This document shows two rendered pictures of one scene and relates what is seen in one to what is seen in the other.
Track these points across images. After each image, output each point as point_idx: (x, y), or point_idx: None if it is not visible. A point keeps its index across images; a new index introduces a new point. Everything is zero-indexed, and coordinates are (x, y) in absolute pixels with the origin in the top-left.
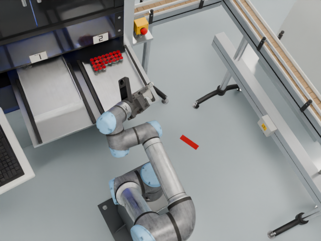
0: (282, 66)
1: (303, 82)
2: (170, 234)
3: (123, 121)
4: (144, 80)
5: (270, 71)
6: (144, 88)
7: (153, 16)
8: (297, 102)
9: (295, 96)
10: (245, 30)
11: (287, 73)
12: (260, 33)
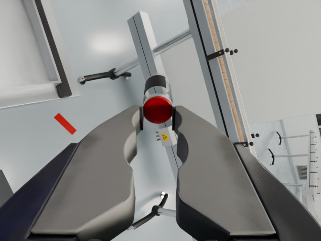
0: (227, 90)
1: (237, 115)
2: None
3: None
4: (49, 29)
5: (210, 89)
6: (295, 208)
7: None
8: (229, 136)
9: (230, 129)
10: (198, 27)
11: (230, 101)
12: (218, 39)
